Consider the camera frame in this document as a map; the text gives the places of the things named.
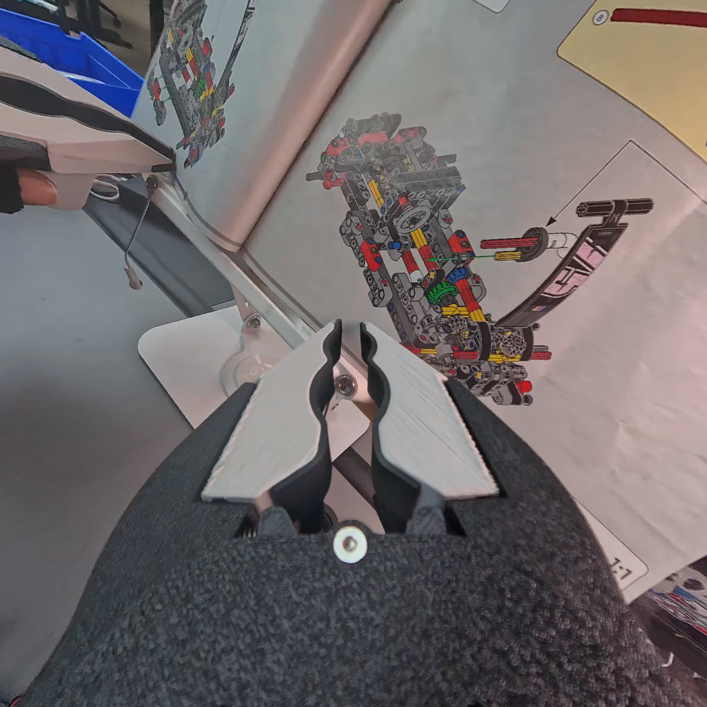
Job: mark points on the printed toy set box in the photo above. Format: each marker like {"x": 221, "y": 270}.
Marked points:
{"x": 685, "y": 607}

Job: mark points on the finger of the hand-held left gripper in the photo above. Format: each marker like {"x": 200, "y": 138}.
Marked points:
{"x": 99, "y": 152}
{"x": 55, "y": 83}

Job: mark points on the person's left hand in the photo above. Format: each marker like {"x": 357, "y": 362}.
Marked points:
{"x": 38, "y": 188}

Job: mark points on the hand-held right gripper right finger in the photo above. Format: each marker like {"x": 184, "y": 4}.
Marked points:
{"x": 431, "y": 431}

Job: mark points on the clear acrylic book stand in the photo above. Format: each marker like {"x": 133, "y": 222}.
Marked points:
{"x": 182, "y": 353}

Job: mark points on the dark grey panel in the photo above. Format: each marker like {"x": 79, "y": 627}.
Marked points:
{"x": 165, "y": 259}

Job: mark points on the blue plastic bin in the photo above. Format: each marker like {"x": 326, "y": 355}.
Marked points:
{"x": 105, "y": 72}

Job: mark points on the brick model instruction booklet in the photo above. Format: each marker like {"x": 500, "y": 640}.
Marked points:
{"x": 552, "y": 386}

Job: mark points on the black metal frame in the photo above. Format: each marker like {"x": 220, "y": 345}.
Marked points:
{"x": 88, "y": 22}

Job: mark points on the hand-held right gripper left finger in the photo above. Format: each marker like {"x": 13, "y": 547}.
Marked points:
{"x": 270, "y": 442}

